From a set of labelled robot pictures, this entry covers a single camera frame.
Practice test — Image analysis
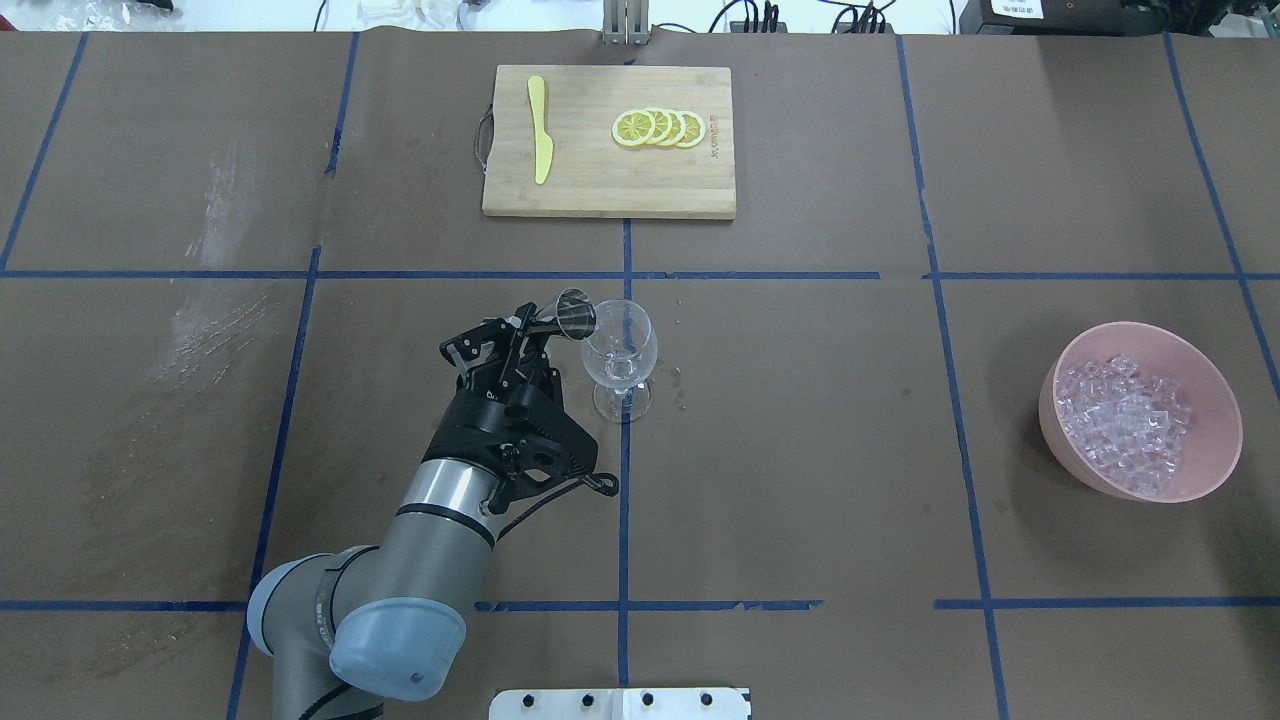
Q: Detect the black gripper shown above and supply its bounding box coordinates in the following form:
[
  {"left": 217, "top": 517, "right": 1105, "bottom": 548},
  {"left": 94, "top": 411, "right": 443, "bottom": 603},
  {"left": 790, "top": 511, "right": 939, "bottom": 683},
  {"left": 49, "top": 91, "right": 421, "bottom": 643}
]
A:
[{"left": 428, "top": 304, "right": 599, "bottom": 479}]

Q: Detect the steel jigger measuring cup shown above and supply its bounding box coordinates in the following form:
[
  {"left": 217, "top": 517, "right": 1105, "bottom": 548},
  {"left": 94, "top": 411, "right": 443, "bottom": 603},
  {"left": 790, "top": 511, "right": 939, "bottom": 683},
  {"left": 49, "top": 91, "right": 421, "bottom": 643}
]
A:
[{"left": 527, "top": 288, "right": 598, "bottom": 341}]

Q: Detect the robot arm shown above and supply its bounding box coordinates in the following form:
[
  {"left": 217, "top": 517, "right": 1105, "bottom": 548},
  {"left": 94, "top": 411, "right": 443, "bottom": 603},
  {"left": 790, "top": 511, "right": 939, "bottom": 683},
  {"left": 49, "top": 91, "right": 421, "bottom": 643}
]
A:
[{"left": 246, "top": 290, "right": 620, "bottom": 719}]

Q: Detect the clear wine glass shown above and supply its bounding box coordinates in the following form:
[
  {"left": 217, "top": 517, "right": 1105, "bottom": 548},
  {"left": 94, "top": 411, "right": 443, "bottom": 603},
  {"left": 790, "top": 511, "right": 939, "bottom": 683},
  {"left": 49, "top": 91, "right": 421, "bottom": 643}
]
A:
[{"left": 580, "top": 299, "right": 659, "bottom": 424}]

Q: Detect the clear ice cubes pile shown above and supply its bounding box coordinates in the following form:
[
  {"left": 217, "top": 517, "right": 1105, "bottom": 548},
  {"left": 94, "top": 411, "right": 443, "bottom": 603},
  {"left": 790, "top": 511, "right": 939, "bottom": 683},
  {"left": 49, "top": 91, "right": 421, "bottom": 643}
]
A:
[{"left": 1053, "top": 354, "right": 1196, "bottom": 498}]

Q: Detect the bamboo cutting board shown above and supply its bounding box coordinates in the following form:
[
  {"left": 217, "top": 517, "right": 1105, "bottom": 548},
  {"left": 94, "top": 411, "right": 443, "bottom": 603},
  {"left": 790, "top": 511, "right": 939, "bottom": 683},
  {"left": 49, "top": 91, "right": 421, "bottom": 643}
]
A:
[{"left": 483, "top": 64, "right": 737, "bottom": 222}]

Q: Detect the yellow plastic knife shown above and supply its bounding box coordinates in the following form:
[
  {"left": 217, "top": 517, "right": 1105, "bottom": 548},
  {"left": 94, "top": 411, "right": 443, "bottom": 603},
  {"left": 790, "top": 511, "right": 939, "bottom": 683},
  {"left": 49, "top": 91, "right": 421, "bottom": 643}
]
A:
[{"left": 527, "top": 76, "right": 556, "bottom": 184}]

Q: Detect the lemon slice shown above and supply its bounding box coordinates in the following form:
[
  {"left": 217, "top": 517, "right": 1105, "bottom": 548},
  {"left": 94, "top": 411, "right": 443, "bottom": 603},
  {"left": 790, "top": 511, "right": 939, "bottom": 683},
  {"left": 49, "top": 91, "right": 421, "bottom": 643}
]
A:
[
  {"left": 644, "top": 108, "right": 675, "bottom": 145},
  {"left": 655, "top": 109, "right": 686, "bottom": 147},
  {"left": 611, "top": 109, "right": 658, "bottom": 147},
  {"left": 675, "top": 110, "right": 707, "bottom": 149}
]

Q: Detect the pink bowl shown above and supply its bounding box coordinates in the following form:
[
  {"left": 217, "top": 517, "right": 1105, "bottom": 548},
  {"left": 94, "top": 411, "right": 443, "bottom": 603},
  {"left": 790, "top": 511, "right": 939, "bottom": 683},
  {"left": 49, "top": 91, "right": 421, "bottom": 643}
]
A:
[{"left": 1037, "top": 322, "right": 1244, "bottom": 503}]

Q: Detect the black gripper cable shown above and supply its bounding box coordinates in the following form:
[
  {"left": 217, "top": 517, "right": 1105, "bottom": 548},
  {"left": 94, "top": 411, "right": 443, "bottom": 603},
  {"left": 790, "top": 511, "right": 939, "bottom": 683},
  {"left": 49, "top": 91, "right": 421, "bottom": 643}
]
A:
[{"left": 485, "top": 470, "right": 621, "bottom": 541}]

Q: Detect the aluminium frame post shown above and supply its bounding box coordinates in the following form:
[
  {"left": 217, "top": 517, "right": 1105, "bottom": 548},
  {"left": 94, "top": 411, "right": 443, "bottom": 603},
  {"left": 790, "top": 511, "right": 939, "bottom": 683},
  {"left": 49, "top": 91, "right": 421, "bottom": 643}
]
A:
[{"left": 602, "top": 0, "right": 652, "bottom": 47}]

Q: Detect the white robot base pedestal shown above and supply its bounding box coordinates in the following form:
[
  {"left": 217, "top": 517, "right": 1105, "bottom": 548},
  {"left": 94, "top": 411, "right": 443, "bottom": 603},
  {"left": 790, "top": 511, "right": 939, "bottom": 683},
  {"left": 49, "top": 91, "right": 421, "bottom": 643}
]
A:
[{"left": 488, "top": 687, "right": 753, "bottom": 719}]

